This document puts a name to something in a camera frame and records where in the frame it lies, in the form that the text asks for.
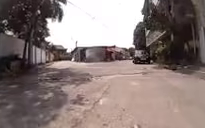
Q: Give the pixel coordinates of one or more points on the pole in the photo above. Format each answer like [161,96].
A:
[76,43]

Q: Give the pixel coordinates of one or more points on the dark vehicle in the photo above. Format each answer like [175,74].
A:
[141,56]

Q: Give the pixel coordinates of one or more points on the grey concrete road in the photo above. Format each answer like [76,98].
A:
[130,96]

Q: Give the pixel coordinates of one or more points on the small building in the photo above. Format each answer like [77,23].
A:
[58,51]

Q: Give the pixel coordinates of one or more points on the tall tree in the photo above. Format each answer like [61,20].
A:
[139,35]

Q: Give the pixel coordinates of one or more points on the group of dark trees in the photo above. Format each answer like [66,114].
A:
[26,16]

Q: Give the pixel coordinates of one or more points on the building with overgrown front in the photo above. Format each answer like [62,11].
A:
[190,33]

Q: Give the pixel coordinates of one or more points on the low building with grey wall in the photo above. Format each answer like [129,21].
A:
[95,54]

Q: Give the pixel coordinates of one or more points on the white boundary wall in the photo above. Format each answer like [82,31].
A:
[10,46]

